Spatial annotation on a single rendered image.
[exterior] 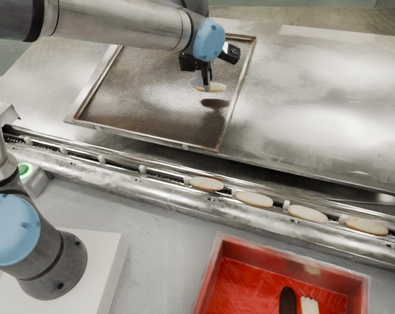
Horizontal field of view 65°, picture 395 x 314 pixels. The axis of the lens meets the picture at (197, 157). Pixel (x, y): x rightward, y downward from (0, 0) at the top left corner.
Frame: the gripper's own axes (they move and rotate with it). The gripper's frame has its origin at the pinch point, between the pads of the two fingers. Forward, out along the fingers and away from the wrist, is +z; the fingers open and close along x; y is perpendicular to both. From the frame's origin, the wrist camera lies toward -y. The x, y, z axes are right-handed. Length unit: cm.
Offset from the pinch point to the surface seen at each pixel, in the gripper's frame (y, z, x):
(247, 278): -17, 7, 54
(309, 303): -31, 5, 57
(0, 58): 234, 115, -124
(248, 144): -13.6, 5.9, 17.1
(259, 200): -18.2, 6.5, 34.0
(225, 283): -12, 6, 56
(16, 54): 223, 117, -133
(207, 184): -3.6, 6.7, 31.1
